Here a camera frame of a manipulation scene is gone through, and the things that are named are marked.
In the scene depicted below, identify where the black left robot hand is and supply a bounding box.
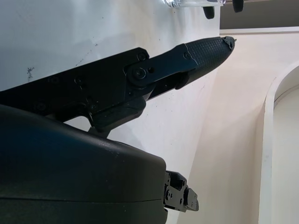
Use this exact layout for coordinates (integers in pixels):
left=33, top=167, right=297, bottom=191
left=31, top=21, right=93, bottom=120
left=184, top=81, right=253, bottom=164
left=202, top=0, right=245, bottom=20

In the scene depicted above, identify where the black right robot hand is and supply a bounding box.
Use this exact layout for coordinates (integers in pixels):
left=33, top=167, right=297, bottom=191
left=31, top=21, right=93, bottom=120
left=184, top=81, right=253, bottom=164
left=0, top=36, right=236, bottom=224

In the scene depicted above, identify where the clear glass beaker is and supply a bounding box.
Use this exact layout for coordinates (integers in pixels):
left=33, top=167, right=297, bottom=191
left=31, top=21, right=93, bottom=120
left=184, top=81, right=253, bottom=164
left=166, top=0, right=226, bottom=9

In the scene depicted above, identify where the white arched panel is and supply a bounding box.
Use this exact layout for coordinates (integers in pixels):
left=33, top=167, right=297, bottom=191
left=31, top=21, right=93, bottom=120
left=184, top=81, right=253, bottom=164
left=258, top=62, right=299, bottom=224

